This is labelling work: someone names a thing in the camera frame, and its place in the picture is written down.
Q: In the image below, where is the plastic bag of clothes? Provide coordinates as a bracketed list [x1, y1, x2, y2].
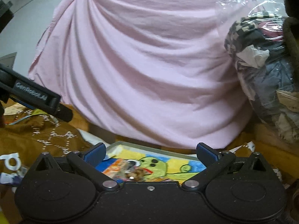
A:
[217, 0, 298, 144]

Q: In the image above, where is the pink draped cloth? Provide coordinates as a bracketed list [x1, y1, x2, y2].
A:
[28, 0, 252, 149]

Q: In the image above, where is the navy blue white packet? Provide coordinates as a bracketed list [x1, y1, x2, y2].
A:
[0, 166, 28, 187]

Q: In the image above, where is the brown PF printed blanket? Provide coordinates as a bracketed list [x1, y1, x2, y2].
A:
[1, 100, 91, 223]

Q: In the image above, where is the orange cracker packet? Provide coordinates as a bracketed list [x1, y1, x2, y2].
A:
[102, 159, 130, 181]

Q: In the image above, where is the pink sausage white packet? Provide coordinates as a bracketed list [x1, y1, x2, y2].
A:
[123, 160, 153, 182]

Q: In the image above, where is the grey metal tray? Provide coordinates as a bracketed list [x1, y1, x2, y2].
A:
[102, 141, 202, 183]

